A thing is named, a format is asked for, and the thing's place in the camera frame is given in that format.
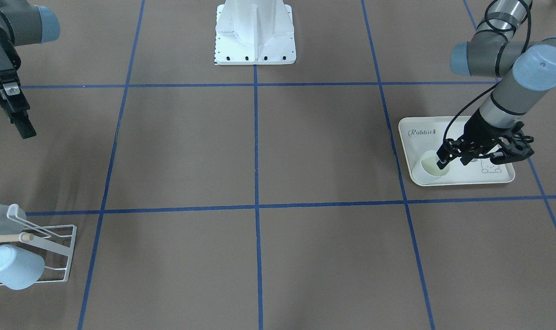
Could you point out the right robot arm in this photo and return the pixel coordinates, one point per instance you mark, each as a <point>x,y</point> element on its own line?
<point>21,23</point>

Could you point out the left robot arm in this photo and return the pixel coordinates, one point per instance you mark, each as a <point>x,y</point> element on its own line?
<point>526,72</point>

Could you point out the cream plastic cup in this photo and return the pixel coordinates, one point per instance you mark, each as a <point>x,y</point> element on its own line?
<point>426,169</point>

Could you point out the white wire cup rack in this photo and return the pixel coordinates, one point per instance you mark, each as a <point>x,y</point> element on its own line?
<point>55,244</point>

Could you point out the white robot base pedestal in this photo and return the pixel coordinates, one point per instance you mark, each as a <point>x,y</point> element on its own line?
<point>254,32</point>

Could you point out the wooden rack dowel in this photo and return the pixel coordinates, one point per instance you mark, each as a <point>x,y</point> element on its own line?
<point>23,237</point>

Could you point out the blue cup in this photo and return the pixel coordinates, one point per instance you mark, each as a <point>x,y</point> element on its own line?
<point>19,268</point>

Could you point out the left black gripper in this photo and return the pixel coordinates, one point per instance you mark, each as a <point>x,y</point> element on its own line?
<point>478,127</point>

